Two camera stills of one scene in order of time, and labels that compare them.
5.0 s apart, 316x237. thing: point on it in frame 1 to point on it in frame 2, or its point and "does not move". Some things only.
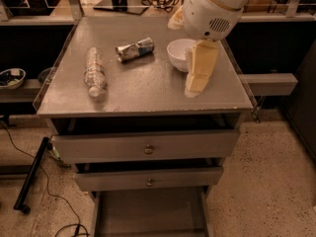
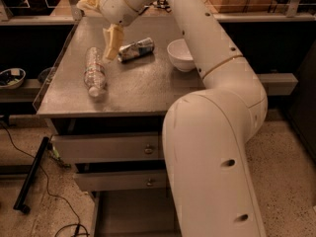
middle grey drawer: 133,179 does not move
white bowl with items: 12,78 does not move
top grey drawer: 144,145 does not move
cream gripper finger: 177,20 to 90,2
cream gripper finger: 203,59 to 113,39
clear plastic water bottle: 95,70 does not move
